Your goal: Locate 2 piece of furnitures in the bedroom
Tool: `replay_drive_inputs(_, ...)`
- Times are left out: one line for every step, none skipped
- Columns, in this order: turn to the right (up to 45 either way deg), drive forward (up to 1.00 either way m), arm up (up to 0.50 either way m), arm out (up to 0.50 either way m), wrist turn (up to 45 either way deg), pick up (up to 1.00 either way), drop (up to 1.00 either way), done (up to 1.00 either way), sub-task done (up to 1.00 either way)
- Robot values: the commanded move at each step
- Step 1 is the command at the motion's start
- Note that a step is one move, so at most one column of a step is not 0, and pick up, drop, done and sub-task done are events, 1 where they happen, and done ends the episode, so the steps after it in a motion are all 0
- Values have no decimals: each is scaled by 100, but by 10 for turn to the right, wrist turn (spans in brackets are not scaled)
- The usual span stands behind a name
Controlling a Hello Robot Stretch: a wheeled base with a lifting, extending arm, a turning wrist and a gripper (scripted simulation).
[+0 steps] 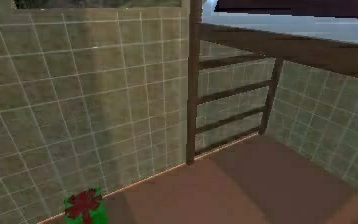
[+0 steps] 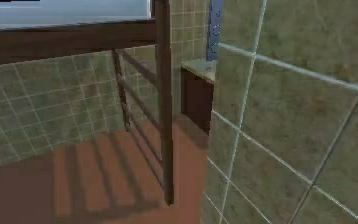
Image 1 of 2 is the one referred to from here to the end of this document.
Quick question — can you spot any green gift box red bow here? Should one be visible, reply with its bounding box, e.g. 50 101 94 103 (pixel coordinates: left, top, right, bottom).
63 187 109 224

